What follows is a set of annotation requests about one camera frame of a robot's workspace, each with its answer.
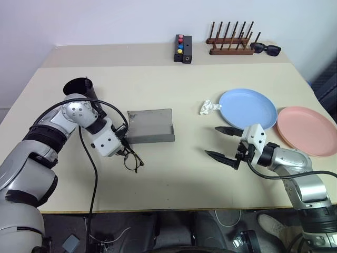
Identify tortoiseshell round eyeglasses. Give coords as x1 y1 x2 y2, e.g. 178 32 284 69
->
122 147 145 174

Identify blue plastic plate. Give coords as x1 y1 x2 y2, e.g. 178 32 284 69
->
219 88 279 131

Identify white shoe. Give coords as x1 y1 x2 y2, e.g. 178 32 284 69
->
257 213 290 241

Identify thin white cable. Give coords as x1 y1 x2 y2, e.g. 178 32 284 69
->
214 210 242 228

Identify open grey glasses case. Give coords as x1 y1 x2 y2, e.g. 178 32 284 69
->
127 108 175 144

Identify black cylindrical pen holder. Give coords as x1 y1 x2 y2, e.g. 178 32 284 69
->
63 76 103 113

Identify plain black rectangular box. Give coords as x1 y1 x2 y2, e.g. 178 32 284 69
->
182 35 193 65

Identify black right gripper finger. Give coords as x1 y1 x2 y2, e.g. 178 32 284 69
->
214 126 244 137
204 150 239 171

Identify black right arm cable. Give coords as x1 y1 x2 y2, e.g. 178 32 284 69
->
246 160 337 180

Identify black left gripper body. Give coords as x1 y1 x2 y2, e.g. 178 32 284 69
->
114 124 130 148

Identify small grey box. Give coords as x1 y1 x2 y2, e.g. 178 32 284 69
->
62 234 80 252

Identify black box with coloured buttons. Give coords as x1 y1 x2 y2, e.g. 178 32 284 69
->
173 34 185 63

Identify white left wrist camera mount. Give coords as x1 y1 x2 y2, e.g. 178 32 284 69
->
91 125 124 158

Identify black device with shiny part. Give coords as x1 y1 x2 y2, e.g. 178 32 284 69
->
231 230 262 253

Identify black sunglasses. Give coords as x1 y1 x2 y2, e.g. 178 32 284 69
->
249 42 282 57

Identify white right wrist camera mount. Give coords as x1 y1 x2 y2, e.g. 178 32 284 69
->
241 123 266 152

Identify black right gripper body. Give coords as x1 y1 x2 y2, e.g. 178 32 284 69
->
235 139 255 171

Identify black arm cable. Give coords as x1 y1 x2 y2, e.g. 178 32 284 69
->
246 160 337 180
39 99 130 253

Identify brown wooden peg rack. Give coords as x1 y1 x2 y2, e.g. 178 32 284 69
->
205 21 262 56

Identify dark ribbed object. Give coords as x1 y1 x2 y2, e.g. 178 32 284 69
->
314 59 337 111

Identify pink plastic plate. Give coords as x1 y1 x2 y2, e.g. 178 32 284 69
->
275 106 337 158

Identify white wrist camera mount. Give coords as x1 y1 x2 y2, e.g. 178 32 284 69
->
241 123 266 152
91 125 124 158

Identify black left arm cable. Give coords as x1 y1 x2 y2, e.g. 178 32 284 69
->
39 99 130 253

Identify crumpled white paper ball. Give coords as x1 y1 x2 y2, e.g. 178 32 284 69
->
199 99 222 116

